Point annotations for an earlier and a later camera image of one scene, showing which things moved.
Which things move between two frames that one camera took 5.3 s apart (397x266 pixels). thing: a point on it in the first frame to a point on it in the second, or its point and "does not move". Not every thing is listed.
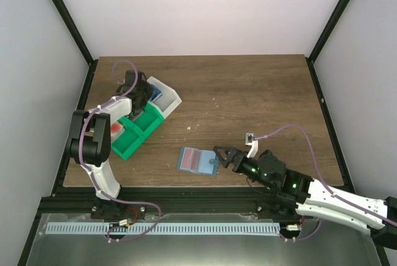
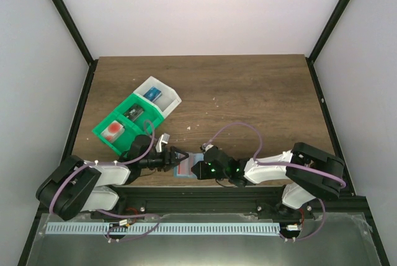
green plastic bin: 134,133 does not move
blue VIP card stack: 156,93 does not move
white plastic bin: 167,103 does not move
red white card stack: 116,129 does not move
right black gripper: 234,158 to 203,170
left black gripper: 144,95 to 169,159
